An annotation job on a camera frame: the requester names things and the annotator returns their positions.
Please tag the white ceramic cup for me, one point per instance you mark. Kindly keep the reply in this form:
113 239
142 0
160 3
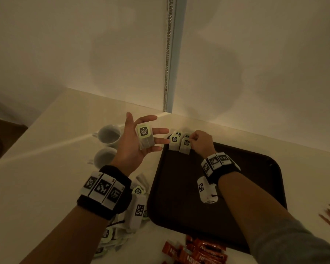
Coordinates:
104 158
108 136

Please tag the grey sleeve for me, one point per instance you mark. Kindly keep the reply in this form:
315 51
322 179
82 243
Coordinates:
297 247

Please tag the person's left forearm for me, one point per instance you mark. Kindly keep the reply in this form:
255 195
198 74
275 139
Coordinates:
71 239

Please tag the person's right hand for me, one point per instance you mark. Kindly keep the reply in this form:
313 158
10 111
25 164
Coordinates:
205 145

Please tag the black left wristband with markers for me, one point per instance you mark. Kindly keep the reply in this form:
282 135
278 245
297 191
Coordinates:
104 189

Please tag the person's left little finger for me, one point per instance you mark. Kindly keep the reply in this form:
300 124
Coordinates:
154 149

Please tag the person's right fingers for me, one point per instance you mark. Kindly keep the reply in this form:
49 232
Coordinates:
194 138

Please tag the dark brown plastic tray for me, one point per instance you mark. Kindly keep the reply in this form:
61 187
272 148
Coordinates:
181 189

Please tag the black right wristband with markers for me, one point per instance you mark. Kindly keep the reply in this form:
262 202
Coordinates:
218 164

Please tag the person's right forearm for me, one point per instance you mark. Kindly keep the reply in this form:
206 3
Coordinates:
250 206

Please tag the black wristband with markers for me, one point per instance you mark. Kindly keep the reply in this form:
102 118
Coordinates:
104 189
218 164

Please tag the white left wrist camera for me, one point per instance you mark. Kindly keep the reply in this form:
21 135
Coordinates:
137 211

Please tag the pile of red coffee sachets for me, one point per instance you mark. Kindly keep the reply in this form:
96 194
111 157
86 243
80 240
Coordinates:
200 251

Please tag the person's left thumb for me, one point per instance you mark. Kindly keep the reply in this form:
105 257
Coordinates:
129 120

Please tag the person's left hand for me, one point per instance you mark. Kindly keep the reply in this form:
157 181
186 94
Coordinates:
129 151

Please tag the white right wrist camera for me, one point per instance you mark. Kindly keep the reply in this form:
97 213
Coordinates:
205 189

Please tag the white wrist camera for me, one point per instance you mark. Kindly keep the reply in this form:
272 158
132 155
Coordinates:
205 189
137 211

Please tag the pile of tea bags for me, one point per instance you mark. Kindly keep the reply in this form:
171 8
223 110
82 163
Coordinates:
110 236

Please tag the person's left middle finger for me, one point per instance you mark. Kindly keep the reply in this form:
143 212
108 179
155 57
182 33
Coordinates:
161 130

